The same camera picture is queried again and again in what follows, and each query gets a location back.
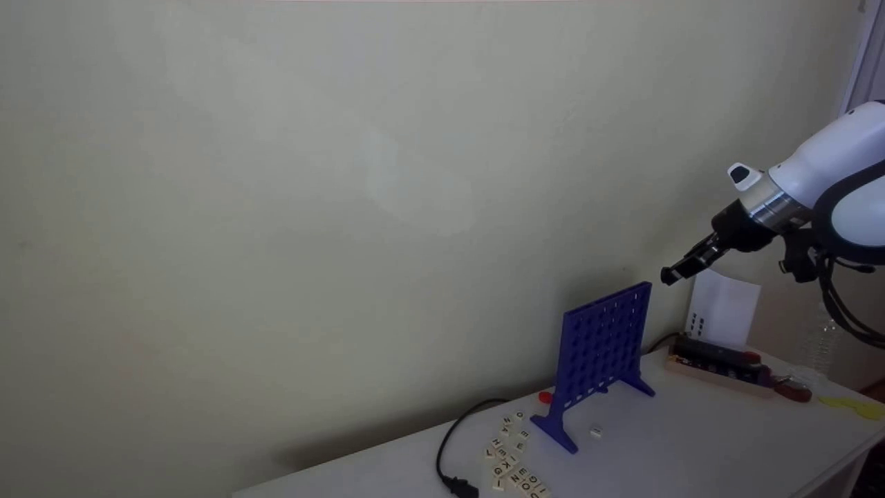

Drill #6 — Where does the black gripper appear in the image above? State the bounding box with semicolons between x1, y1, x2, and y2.
657;206;780;287

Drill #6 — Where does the blue connect four gameboard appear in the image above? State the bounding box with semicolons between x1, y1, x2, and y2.
527;280;661;457

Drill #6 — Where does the yellow game chip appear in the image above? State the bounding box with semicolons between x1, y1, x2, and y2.
822;394;885;426

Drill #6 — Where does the white box speaker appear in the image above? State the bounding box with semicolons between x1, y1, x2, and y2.
683;267;762;351

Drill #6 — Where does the black remote control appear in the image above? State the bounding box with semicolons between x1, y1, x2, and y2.
668;336;768;379

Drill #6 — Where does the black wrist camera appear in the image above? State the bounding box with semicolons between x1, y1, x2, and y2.
780;229;824;286

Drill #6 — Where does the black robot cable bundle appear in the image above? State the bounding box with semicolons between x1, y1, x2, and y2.
809;247;885;351

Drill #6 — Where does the black cable with plug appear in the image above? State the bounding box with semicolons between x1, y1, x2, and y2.
432;394;515;498

